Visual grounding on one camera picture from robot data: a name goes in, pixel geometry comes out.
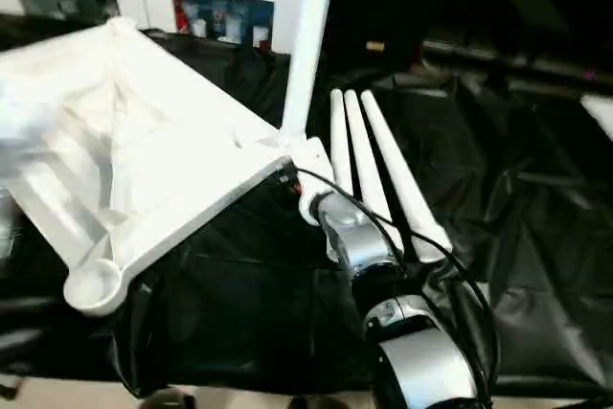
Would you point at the white flat object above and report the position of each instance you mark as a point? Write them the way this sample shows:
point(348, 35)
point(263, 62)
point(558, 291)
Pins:
point(601, 112)

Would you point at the small white box red base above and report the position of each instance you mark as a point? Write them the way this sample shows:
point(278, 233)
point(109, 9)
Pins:
point(261, 35)

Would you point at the dark right robot foot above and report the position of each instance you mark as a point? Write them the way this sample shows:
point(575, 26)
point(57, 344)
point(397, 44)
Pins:
point(298, 403)

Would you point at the white plastic table top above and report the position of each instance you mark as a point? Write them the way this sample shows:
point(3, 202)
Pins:
point(143, 141)

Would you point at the white plastic table leg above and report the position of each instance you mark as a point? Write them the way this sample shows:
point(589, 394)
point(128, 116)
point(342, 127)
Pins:
point(306, 45)
point(337, 141)
point(397, 179)
point(359, 150)

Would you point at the small white blue box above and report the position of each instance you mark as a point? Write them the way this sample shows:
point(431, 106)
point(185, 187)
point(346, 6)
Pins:
point(234, 26)

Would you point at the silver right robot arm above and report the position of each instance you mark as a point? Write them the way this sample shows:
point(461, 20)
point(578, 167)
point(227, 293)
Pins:
point(364, 236)

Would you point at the dark metal rod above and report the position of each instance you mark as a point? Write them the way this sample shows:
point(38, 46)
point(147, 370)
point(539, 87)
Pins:
point(503, 57)

